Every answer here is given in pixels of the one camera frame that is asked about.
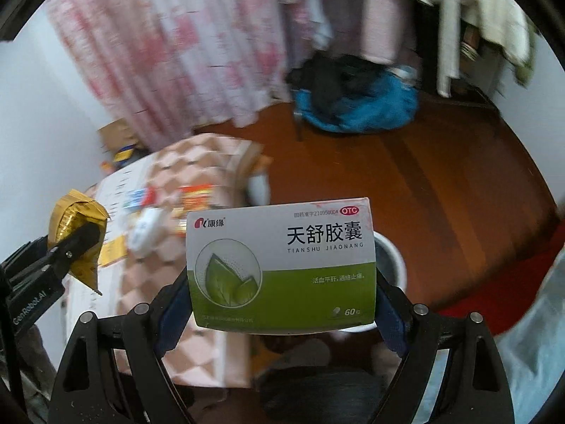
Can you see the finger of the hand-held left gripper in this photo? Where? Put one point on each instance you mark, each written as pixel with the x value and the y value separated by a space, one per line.
pixel 77 243

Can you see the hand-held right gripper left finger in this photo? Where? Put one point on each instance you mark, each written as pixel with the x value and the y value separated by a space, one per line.
pixel 173 318

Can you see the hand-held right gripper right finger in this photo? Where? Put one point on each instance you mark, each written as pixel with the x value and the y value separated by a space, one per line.
pixel 388 313

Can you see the gold foil wrapper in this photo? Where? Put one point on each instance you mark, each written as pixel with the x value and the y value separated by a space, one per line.
pixel 73 212

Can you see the white trash bin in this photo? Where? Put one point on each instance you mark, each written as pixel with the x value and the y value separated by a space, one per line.
pixel 390 260

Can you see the white and green medicine box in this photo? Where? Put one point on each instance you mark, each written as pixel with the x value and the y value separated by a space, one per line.
pixel 282 269

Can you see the yellow flat packet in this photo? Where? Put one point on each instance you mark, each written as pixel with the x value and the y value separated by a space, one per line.
pixel 112 252

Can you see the white oval bottle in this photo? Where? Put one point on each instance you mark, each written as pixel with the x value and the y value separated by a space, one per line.
pixel 144 232

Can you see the blue white red packet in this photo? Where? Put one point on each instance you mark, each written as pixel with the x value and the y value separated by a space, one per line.
pixel 139 197

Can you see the blue and yellow packet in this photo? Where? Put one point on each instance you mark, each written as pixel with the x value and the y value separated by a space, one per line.
pixel 125 155

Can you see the pink checkered tablecloth table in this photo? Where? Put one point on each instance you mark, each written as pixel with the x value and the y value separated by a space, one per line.
pixel 150 172

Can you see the dark round stool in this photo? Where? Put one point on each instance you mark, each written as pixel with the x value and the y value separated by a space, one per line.
pixel 318 395

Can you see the brown cardboard box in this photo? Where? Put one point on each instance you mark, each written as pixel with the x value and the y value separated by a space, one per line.
pixel 115 134

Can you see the red and yellow packet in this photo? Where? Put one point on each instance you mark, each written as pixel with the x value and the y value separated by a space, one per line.
pixel 196 201

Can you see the person's light blue trouser leg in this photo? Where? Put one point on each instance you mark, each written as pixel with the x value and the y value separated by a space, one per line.
pixel 534 344

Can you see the white cup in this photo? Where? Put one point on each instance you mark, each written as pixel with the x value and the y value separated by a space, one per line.
pixel 259 187

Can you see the blue cloth bundle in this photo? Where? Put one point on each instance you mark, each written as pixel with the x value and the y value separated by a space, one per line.
pixel 370 106

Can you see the pink floral curtain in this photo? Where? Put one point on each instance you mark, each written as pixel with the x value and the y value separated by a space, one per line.
pixel 176 53

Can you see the black cloth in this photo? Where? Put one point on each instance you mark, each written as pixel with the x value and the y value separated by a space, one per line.
pixel 331 79

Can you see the white hanging garment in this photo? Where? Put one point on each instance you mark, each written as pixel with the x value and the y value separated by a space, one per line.
pixel 448 31

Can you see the pink hanging garment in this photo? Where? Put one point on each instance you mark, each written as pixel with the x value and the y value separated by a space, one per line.
pixel 388 13

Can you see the cream hanging garment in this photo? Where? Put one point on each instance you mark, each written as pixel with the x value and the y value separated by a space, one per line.
pixel 503 22

